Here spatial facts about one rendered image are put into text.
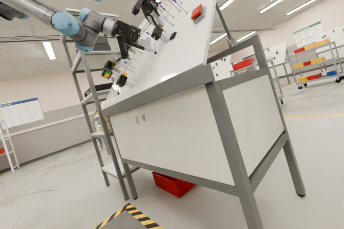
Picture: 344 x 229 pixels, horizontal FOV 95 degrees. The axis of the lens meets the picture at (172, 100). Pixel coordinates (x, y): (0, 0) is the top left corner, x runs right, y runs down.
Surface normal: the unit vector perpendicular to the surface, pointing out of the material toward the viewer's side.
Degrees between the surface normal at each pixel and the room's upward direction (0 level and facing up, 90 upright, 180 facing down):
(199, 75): 90
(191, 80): 90
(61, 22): 90
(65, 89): 90
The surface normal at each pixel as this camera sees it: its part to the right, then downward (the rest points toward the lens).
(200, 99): -0.72, 0.22
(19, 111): 0.50, -0.14
